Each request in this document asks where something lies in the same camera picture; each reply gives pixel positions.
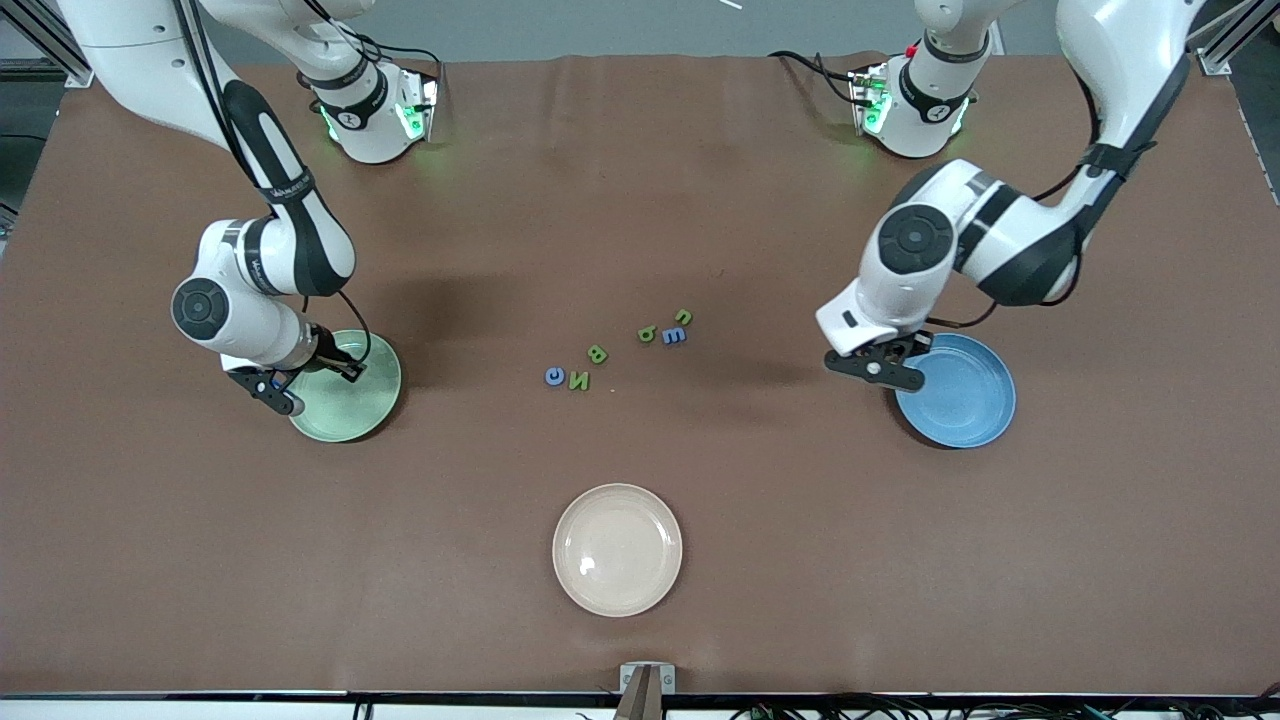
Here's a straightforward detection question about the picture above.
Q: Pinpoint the green plate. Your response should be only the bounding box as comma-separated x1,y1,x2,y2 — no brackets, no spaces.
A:
288,329,403,444

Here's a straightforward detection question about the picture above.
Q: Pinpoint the blue plate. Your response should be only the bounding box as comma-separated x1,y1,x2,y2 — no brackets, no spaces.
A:
893,332,1018,450

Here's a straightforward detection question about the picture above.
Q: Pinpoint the brown table mat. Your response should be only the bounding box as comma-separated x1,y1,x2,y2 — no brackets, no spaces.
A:
0,52,1280,697

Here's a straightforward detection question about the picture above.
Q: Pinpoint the beige plate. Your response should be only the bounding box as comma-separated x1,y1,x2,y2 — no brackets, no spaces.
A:
551,483,684,618

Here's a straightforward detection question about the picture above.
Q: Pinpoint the black base cable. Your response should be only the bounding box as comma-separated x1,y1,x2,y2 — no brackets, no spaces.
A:
768,48,863,106
335,28,443,71

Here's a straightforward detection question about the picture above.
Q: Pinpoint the metal mount bracket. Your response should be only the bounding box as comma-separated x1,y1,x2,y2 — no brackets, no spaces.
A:
619,662,677,696

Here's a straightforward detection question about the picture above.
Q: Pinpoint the grey camera stand pole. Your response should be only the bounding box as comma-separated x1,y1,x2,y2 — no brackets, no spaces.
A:
613,668,664,720

